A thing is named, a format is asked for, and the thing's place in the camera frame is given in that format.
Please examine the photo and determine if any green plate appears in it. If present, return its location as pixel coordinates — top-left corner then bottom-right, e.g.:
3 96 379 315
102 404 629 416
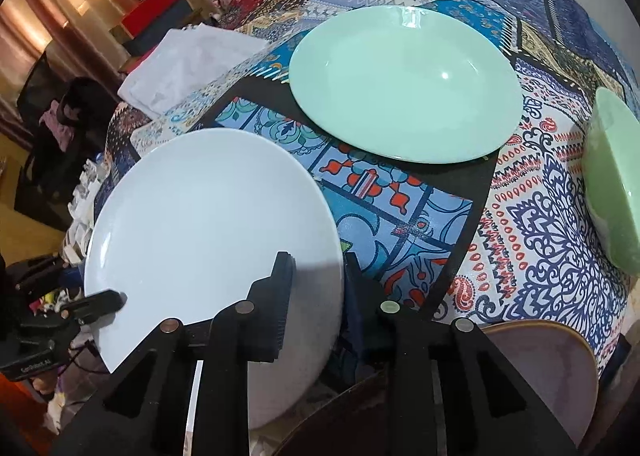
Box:
289 6 524 165

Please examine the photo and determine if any white folded cloth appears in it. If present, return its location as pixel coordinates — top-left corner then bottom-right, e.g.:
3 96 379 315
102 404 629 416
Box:
117 23 271 117

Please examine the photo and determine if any patchwork printed tablecloth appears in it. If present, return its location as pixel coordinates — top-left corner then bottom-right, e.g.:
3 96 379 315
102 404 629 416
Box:
102 0 640 337

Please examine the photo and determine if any red box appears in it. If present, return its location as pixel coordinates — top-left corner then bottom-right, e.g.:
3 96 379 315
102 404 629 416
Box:
120 0 186 36

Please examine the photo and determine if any light blue plate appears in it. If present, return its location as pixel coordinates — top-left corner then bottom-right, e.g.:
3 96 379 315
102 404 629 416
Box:
84 128 346 432

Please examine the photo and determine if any dark blue box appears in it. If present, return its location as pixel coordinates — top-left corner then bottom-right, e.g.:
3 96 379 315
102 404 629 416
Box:
125 6 201 56

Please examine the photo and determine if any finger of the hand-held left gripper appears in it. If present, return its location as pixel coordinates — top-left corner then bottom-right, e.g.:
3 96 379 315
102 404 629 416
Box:
61 288 126 327

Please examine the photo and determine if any black patterned placemat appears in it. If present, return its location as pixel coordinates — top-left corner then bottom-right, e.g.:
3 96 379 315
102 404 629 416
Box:
200 76 501 321

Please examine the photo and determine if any black chair with clothes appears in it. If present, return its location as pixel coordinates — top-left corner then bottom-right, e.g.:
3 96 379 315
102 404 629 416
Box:
15 53 121 227

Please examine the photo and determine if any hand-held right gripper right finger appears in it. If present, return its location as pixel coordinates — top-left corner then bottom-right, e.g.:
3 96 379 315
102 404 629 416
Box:
344 252 583 456

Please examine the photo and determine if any green bowl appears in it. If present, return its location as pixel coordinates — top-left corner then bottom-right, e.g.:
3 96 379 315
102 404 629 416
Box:
582 87 640 279

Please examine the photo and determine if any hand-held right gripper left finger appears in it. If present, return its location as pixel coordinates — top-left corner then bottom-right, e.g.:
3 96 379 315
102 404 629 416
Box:
50 252 296 456

